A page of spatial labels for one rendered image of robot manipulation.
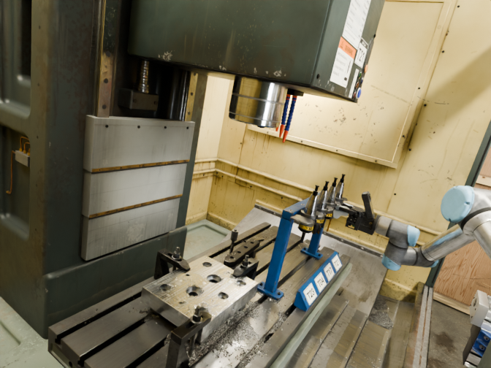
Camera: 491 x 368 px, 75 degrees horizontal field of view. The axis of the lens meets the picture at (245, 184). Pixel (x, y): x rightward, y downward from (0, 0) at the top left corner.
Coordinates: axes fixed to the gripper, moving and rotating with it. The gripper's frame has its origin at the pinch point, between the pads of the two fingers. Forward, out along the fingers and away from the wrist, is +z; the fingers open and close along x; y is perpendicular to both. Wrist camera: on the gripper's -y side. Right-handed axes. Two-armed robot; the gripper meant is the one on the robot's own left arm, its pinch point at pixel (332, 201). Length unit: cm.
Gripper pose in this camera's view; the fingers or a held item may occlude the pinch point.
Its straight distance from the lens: 146.7
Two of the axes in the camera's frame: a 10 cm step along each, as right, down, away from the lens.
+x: 5.2, -1.2, 8.4
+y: -2.2, 9.4, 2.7
